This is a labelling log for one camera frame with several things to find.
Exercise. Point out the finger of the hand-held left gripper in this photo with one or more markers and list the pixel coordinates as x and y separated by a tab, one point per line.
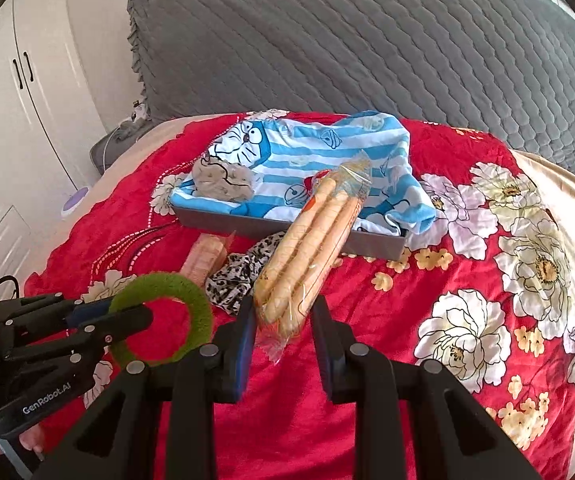
127	320
87	312

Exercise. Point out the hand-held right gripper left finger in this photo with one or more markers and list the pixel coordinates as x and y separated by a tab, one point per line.
246	350

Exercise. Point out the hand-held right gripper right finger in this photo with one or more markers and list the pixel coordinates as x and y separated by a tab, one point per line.
325	350

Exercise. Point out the leopard print scrunchie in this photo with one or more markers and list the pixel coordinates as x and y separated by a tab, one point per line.
232	280

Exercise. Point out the orange wafer snack packet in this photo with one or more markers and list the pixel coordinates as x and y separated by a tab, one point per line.
202	260

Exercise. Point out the grey tray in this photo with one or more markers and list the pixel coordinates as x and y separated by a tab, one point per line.
317	240

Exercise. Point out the yellow biscuit snack packet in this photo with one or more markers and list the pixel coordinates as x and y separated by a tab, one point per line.
307	240

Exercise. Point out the beige sheer scrunchie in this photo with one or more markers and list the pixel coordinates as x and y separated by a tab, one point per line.
225	180

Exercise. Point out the person's left hand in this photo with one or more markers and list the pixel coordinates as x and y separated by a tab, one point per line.
27	440

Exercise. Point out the purple white round device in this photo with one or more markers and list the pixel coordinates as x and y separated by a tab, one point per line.
74	202

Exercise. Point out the red floral blanket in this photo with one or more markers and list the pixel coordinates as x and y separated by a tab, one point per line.
417	280

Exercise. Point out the grey bedside stool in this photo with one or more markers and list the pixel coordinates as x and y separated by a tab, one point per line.
104	152

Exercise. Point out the white wardrobe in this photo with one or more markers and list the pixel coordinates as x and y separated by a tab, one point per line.
27	135

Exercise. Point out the grey patterned cloth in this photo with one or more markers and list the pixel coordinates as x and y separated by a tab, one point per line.
135	122

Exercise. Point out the blue striped cartoon cloth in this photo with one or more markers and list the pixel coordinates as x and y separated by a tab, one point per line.
287	155

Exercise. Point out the grey quilted headboard cover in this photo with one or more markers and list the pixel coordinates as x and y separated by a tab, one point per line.
367	45

